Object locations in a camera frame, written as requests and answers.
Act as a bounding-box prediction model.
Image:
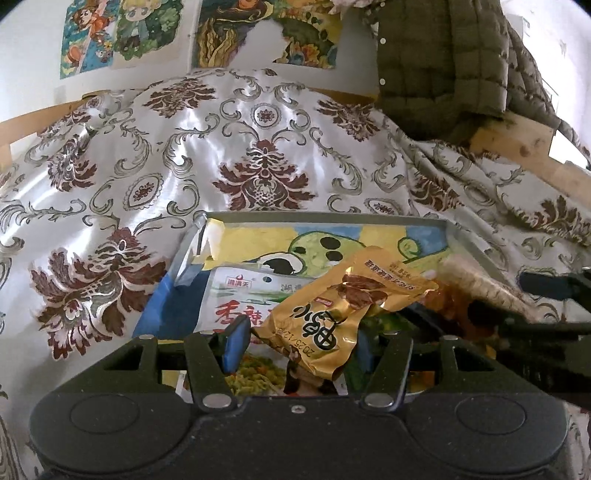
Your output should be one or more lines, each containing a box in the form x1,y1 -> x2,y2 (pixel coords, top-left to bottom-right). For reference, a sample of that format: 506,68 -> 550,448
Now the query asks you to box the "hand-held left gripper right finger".
358,330 -> 497,411

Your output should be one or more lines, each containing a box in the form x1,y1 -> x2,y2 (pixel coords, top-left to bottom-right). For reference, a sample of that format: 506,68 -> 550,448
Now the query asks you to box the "wooden bed frame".
0,90 -> 591,188

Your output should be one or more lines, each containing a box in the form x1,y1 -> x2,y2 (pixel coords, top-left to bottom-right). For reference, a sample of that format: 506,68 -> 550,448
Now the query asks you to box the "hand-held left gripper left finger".
104,318 -> 252,413

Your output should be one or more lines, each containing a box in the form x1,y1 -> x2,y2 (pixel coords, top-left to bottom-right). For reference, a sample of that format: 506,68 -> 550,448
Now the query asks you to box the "grey shallow tray box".
134,210 -> 522,342

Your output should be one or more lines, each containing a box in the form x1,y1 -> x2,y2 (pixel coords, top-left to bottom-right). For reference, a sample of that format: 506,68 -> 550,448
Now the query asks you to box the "orange snack packet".
416,286 -> 499,352

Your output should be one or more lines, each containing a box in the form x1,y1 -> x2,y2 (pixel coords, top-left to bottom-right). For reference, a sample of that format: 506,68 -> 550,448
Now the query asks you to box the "gold snack packet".
252,247 -> 439,381

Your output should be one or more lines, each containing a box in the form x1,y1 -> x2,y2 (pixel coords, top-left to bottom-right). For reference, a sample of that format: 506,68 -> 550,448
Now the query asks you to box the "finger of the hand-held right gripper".
519,271 -> 591,301
468,300 -> 591,342

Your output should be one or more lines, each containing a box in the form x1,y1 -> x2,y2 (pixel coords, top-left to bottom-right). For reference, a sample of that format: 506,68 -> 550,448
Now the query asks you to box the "clear rice cracker packet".
436,254 -> 541,324

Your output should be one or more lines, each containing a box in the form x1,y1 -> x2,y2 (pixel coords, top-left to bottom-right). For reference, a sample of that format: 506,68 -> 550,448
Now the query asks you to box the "olive puffer jacket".
365,0 -> 591,153

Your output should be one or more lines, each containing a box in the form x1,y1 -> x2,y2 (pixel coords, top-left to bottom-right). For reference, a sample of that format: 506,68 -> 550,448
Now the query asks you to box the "floral printed blanket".
0,67 -> 591,480

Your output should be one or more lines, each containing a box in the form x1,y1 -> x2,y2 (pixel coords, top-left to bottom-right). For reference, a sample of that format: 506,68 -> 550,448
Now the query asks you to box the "cartoon frog picture sheet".
136,219 -> 451,340

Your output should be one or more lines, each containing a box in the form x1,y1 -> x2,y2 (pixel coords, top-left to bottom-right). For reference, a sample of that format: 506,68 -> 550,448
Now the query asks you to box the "torn flower painting poster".
274,0 -> 342,70

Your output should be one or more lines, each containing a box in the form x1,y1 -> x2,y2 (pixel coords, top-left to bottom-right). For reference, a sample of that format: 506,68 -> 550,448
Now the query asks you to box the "green cartoon wall poster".
113,0 -> 183,70

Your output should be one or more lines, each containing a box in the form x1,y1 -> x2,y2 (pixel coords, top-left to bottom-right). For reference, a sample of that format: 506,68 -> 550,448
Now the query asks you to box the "white bean snack packet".
178,265 -> 347,398

